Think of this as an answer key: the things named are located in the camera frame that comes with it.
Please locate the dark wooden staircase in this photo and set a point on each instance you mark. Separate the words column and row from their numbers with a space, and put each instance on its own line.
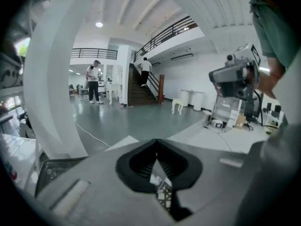
column 138, row 91

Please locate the white wall air conditioner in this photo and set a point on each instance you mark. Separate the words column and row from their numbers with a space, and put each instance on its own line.
column 181, row 57

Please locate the round ceiling lamp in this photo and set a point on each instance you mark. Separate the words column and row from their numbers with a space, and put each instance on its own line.
column 99, row 24

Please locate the white carved stool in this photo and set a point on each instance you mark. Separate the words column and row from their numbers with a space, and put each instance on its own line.
column 176, row 103

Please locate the black mezzanine railing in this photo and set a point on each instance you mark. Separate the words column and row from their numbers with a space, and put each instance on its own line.
column 164, row 34

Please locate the red label bottle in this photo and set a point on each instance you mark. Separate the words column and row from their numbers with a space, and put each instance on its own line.
column 11, row 172

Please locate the brown cardboard box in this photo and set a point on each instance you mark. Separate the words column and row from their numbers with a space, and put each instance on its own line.
column 241, row 122

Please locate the white carved table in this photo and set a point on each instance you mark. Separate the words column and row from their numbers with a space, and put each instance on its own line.
column 114, row 88

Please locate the person's right forearm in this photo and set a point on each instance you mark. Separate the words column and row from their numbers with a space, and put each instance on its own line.
column 272, row 76

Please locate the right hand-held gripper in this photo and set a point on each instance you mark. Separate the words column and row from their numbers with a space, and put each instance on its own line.
column 230, row 79

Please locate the black balcony railing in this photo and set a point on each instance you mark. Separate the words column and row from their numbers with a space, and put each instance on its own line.
column 94, row 53

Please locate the brown wooden newel post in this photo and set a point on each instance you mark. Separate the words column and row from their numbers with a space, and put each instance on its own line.
column 161, row 88

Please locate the person's right hand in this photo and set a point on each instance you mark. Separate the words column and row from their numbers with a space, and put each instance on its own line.
column 252, row 75

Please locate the white drawer cabinet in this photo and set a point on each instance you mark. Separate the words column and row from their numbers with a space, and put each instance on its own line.
column 225, row 112

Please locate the white floor device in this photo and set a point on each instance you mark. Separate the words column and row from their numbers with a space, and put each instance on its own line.
column 216, row 123

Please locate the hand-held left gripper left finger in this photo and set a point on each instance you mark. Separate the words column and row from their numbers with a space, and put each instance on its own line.
column 124, row 171

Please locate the white item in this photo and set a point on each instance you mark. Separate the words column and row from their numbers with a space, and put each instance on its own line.
column 155, row 179

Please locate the person's green shirt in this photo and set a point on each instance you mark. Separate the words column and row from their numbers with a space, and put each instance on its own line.
column 275, row 32

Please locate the white curved arch frame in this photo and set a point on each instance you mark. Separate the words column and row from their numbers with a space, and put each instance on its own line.
column 47, row 79

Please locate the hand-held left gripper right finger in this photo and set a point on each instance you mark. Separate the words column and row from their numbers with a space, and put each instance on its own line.
column 190, row 171

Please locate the black office chair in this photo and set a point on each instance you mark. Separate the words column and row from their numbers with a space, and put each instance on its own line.
column 251, row 107

